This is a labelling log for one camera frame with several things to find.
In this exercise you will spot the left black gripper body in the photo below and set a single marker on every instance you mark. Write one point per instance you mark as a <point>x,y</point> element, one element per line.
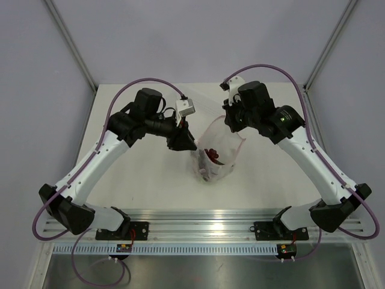
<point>168,127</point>

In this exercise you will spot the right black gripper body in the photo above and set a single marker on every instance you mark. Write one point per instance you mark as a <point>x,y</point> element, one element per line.
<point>238,117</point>

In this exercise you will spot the red grape bunch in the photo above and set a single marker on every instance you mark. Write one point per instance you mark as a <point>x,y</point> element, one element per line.
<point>213,156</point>

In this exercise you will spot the clear zip top bag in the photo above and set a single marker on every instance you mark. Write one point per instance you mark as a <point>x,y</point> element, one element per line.
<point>227,144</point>

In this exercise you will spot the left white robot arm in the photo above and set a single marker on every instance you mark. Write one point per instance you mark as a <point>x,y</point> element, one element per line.
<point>66,201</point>

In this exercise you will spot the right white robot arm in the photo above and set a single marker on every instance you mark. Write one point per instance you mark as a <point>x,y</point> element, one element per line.
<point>340,195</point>

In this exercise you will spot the white plastic basket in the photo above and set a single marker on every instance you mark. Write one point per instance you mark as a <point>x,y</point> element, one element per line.
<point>204,102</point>

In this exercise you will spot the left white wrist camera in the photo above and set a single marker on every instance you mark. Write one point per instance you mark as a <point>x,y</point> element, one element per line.
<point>184,107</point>

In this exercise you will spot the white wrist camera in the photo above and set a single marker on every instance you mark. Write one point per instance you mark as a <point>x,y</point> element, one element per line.
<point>231,86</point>
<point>184,107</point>

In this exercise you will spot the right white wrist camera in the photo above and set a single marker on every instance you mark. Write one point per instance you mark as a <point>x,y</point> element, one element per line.
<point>231,86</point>

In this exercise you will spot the aluminium mounting rail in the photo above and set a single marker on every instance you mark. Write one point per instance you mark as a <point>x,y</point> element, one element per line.
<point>210,226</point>

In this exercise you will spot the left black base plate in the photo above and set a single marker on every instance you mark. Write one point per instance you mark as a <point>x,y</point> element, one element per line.
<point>137,230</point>

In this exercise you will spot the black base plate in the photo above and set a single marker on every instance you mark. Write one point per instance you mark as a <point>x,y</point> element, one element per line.
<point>269,231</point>
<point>137,230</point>

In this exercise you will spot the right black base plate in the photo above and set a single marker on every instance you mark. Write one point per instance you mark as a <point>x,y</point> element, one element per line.
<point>269,231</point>

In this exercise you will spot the right aluminium frame post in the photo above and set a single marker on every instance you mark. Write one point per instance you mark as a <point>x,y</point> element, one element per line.
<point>331,43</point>

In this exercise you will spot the aluminium frame post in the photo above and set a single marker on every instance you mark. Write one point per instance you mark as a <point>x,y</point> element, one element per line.
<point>331,43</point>
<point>64,32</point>

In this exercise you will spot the left aluminium frame post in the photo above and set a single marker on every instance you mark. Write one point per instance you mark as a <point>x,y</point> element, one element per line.
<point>64,32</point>

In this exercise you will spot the white slotted cable duct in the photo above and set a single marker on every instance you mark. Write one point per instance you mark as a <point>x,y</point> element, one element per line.
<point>167,249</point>

